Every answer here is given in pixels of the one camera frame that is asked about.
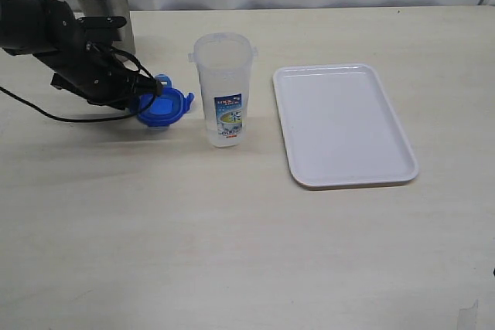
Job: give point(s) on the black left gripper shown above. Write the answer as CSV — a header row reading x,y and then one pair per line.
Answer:
x,y
86,64

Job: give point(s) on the stainless steel cup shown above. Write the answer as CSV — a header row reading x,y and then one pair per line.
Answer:
x,y
104,1

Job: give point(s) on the blue plastic lid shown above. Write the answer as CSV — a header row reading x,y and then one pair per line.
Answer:
x,y
166,109

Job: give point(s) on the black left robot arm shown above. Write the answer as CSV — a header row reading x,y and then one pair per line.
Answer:
x,y
23,24

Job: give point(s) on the clear plastic tall container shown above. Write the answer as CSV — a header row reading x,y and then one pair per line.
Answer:
x,y
224,61

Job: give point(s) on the white rectangular plastic tray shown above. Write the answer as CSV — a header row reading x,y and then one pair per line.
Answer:
x,y
340,129

